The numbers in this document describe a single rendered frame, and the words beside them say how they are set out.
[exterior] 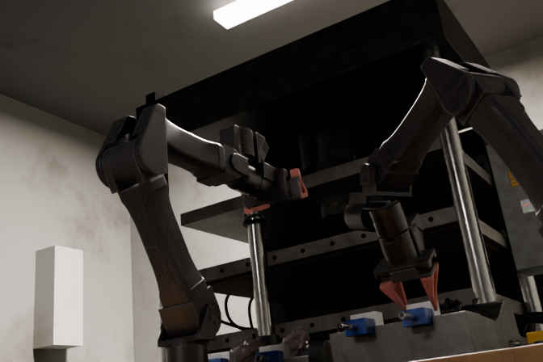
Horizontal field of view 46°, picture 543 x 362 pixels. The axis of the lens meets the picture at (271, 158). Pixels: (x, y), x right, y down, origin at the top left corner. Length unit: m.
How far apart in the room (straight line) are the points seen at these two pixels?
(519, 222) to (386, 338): 0.94
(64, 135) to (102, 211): 0.59
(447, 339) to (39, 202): 3.49
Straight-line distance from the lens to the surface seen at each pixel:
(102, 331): 4.53
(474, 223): 1.95
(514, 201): 2.07
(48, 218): 4.37
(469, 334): 1.15
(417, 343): 1.18
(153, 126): 1.01
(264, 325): 2.23
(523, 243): 2.04
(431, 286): 1.14
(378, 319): 1.23
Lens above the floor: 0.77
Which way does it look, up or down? 21 degrees up
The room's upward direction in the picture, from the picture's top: 7 degrees counter-clockwise
